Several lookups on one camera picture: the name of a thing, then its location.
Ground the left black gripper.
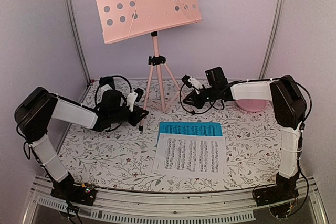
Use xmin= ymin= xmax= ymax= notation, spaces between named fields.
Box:
xmin=109 ymin=105 xmax=147 ymax=126

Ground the pink music stand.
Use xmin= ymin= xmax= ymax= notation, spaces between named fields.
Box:
xmin=90 ymin=0 xmax=205 ymax=133

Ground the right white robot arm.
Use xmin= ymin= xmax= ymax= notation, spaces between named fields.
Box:
xmin=180 ymin=67 xmax=312 ymax=179

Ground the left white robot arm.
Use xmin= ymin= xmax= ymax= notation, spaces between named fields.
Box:
xmin=14 ymin=87 xmax=148 ymax=200

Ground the blue sheet music page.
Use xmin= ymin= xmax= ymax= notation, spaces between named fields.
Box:
xmin=158 ymin=122 xmax=223 ymax=136

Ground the white metronome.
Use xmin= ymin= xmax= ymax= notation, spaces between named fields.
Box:
xmin=100 ymin=84 xmax=113 ymax=94

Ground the dark blue mug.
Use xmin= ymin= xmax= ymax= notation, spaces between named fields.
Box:
xmin=99 ymin=76 xmax=116 ymax=90

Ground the floral table mat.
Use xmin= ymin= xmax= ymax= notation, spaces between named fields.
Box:
xmin=59 ymin=84 xmax=296 ymax=193

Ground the white sheet music page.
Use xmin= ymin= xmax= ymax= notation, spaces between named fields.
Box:
xmin=152 ymin=133 xmax=228 ymax=179

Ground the pink plate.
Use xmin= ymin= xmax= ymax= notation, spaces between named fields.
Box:
xmin=235 ymin=100 xmax=267 ymax=112

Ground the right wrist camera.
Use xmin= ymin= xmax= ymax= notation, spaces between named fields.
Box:
xmin=182 ymin=75 xmax=203 ymax=89

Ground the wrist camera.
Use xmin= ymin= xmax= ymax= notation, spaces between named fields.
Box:
xmin=182 ymin=75 xmax=203 ymax=89
xmin=127 ymin=88 xmax=144 ymax=112

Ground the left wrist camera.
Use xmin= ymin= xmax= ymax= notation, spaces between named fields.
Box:
xmin=127 ymin=88 xmax=144 ymax=112

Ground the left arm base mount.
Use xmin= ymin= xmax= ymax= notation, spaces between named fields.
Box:
xmin=50 ymin=174 xmax=97 ymax=206

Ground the aluminium front rail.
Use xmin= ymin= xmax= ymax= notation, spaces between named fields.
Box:
xmin=23 ymin=176 xmax=329 ymax=223

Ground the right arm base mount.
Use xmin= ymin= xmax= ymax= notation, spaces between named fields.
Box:
xmin=252 ymin=179 xmax=299 ymax=206

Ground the right aluminium frame post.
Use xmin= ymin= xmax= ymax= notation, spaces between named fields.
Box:
xmin=258 ymin=0 xmax=285 ymax=79

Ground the aluminium frame post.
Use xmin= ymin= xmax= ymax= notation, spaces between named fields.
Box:
xmin=65 ymin=0 xmax=91 ymax=84
xmin=258 ymin=0 xmax=285 ymax=79

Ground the left aluminium frame post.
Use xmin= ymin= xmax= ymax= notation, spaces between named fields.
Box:
xmin=65 ymin=0 xmax=91 ymax=84

